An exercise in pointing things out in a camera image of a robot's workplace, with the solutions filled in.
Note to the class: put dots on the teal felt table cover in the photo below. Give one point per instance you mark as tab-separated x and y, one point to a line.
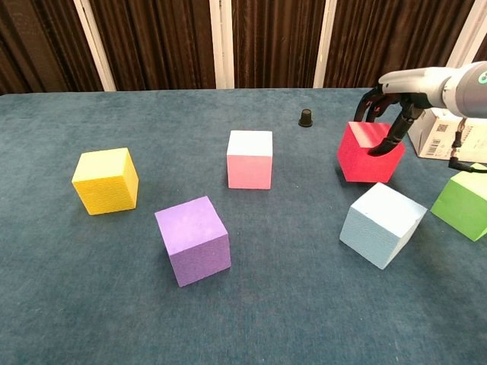
266	323

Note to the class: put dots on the dark brown curtain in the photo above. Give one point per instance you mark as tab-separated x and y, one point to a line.
160	45

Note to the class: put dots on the white frame post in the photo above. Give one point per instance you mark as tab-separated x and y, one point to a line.
323	49
222	45
466	42
95	49

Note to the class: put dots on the purple foam cube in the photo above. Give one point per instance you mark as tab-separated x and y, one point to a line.
194	239

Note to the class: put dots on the light blue foam cube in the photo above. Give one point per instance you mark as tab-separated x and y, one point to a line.
380	228

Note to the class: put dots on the pink foam cube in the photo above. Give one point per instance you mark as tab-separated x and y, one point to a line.
249	167

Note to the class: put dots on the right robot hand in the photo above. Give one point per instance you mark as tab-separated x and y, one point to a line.
414	85

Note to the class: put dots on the red foam cube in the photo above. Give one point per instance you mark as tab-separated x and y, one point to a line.
361	163

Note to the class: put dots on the white printed cardboard box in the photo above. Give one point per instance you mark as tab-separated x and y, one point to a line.
433	140

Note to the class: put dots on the yellow foam cube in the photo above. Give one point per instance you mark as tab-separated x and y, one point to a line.
106	182

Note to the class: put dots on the small black cap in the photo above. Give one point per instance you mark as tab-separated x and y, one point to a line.
305	118

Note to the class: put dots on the green foam cube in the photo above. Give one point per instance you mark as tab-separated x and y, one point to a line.
464	205

